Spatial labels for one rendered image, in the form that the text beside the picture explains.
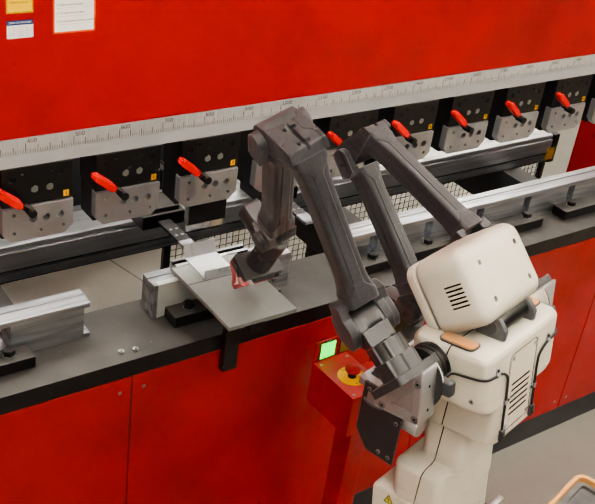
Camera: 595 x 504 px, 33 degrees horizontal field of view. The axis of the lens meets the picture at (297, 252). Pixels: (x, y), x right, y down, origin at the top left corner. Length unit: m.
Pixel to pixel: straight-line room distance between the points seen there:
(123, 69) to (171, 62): 0.11
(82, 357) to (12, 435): 0.22
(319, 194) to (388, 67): 0.81
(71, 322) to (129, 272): 1.91
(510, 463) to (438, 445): 1.51
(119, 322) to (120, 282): 1.74
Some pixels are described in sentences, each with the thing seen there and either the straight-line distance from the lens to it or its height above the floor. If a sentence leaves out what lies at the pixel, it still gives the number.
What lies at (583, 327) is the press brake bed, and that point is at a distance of 3.49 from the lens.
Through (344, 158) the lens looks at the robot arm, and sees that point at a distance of 2.25.
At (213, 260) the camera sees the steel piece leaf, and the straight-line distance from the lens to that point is 2.38.
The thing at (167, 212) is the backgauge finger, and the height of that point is 1.02.
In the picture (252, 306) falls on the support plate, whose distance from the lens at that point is 2.24.
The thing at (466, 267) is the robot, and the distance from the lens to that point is 1.79.
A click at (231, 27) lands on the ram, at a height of 1.58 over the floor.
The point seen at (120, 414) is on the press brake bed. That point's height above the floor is 0.73.
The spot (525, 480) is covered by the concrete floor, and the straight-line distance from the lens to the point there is 3.50.
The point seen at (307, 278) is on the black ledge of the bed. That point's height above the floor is 0.88.
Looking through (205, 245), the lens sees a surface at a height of 1.02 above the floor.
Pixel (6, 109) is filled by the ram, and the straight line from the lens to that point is 1.96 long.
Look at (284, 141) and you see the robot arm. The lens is 1.65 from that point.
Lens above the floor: 2.25
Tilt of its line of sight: 31 degrees down
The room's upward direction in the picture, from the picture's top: 8 degrees clockwise
